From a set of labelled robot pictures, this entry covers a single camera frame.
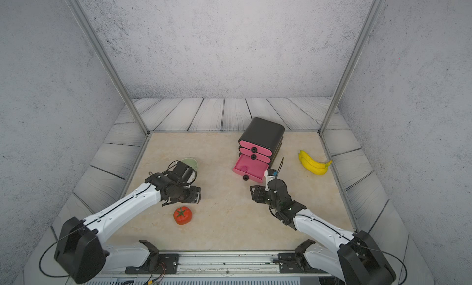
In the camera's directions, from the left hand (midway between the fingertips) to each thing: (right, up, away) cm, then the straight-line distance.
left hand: (197, 197), depth 82 cm
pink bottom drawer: (+24, +10, +20) cm, 33 cm away
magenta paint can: (+21, +11, +19) cm, 30 cm away
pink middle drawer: (+27, +18, +13) cm, 35 cm away
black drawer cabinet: (+30, +25, +11) cm, 41 cm away
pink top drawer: (+26, +22, +11) cm, 36 cm away
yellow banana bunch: (+61, +11, +17) cm, 64 cm away
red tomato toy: (-6, -7, -1) cm, 10 cm away
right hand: (+26, +4, +2) cm, 26 cm away
